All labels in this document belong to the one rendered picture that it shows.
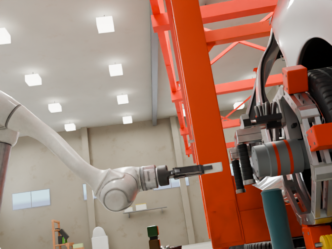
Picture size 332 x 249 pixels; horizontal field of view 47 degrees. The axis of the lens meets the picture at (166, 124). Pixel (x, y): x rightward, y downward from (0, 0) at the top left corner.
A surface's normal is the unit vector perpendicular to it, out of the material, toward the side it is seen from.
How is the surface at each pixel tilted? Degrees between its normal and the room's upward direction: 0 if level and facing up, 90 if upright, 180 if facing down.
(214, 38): 90
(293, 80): 125
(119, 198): 117
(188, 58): 90
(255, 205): 90
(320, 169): 90
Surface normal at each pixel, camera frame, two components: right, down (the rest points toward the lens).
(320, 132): -0.10, -0.26
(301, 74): 0.00, 0.33
